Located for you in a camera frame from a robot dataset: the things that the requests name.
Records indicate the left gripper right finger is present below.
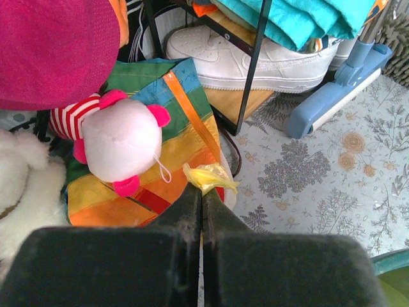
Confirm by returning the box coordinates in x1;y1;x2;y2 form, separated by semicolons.
202;191;387;306

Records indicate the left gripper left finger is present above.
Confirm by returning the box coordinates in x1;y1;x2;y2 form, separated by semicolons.
1;185;201;306

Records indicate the yellow trash bag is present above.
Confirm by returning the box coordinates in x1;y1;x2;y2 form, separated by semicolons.
183;162;239;196

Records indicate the teal trash bin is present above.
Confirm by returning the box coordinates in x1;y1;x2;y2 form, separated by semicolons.
371;249;409;276

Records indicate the magenta fabric bag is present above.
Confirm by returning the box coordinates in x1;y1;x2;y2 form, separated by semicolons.
1;1;120;111

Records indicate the rainbow striped cloth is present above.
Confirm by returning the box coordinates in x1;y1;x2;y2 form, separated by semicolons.
50;58;226;226

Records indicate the white pink plush doll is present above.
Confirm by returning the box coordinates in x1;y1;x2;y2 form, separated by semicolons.
49;90;171;197

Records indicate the cream plush bear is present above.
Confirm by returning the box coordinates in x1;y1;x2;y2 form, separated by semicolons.
1;130;69;276

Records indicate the white sneaker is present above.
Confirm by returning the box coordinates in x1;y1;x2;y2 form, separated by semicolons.
165;25;339;94

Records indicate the black metal shelf rack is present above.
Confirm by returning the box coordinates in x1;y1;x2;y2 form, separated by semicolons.
143;1;273;136

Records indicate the blue floor sweeper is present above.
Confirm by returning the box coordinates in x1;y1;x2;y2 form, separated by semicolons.
287;1;393;139

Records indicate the teal folded cloth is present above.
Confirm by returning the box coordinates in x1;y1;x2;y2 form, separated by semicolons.
212;0;376;52

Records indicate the orange plush toy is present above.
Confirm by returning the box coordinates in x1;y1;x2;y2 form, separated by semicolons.
109;0;129;48

